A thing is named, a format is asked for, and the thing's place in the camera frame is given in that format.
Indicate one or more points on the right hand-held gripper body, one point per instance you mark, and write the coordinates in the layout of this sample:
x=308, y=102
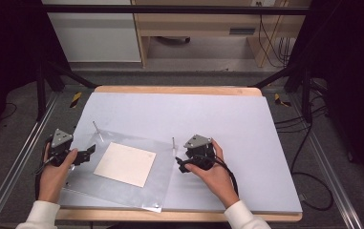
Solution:
x=200, y=151

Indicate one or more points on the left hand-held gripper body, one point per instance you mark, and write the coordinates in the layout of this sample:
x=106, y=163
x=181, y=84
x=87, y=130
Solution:
x=61, y=144

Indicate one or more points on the paper picture card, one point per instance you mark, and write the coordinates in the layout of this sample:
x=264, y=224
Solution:
x=125, y=163

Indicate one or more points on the clear acrylic photo frame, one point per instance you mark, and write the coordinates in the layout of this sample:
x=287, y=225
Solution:
x=122, y=187

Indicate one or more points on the person's left hand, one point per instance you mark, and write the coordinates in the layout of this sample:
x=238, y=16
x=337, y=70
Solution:
x=54, y=178

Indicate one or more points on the person's right hand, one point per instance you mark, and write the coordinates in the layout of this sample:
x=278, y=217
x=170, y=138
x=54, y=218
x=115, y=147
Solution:
x=216, y=181

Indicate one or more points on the white board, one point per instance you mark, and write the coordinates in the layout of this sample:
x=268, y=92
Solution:
x=233, y=133

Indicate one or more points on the black metal stand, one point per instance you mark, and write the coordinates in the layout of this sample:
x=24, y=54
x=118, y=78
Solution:
x=41, y=92
x=307, y=95

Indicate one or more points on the wooden table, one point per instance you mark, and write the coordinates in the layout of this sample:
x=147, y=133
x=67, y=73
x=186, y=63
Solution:
x=176, y=89

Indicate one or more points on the black curtain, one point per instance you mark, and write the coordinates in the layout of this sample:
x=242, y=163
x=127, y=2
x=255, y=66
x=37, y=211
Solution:
x=351, y=79
x=7, y=47

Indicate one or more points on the white cabinet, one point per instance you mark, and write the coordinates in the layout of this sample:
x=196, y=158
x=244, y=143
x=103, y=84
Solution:
x=96, y=35

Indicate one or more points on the grey desk label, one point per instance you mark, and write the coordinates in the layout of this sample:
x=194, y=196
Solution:
x=242, y=31

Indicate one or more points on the wooden desk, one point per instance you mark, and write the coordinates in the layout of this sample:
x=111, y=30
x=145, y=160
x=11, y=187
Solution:
x=195, y=22

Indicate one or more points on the black horizontal bar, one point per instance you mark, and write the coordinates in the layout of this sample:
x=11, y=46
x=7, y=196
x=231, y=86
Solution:
x=170, y=9

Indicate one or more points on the aluminium rail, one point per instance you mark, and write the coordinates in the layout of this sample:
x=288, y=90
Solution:
x=20, y=159
x=326, y=165

